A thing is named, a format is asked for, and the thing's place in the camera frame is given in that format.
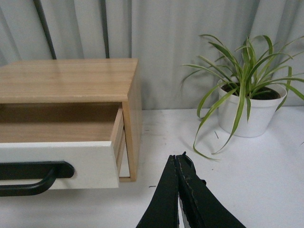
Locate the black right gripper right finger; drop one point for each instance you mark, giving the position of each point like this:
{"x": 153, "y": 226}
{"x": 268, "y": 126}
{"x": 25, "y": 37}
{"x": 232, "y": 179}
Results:
{"x": 200, "y": 208}

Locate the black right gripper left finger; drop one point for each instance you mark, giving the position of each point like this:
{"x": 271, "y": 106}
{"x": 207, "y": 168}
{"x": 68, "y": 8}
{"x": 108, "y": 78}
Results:
{"x": 162, "y": 211}

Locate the white drawer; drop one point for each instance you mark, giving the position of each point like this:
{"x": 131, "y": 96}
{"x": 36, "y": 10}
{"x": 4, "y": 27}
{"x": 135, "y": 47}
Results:
{"x": 88, "y": 137}

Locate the wooden drawer cabinet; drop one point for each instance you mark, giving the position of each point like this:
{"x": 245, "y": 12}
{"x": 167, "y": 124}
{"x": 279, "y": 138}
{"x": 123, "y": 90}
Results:
{"x": 81, "y": 81}

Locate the white plant pot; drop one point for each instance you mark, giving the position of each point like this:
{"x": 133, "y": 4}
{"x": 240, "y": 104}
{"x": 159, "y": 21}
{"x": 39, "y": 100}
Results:
{"x": 261, "y": 113}

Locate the green spider plant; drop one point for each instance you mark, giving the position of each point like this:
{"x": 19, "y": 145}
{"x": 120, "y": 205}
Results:
{"x": 262, "y": 63}

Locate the grey curtain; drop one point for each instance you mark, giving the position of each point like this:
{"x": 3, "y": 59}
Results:
{"x": 164, "y": 35}

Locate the black upper drawer handle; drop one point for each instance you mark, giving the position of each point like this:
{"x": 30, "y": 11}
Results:
{"x": 46, "y": 172}

